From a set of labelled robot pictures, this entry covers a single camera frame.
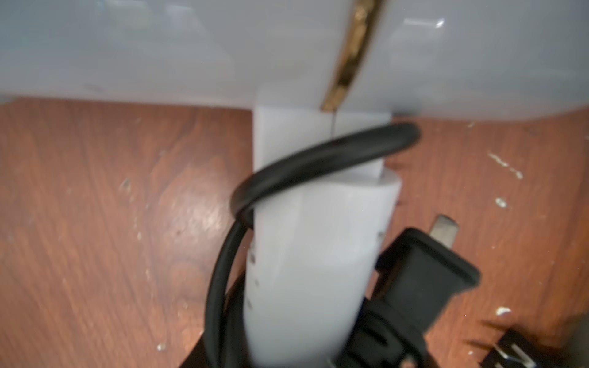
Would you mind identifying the white hair dryer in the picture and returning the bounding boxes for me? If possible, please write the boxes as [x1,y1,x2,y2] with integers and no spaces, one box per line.
[1,1,588,367]

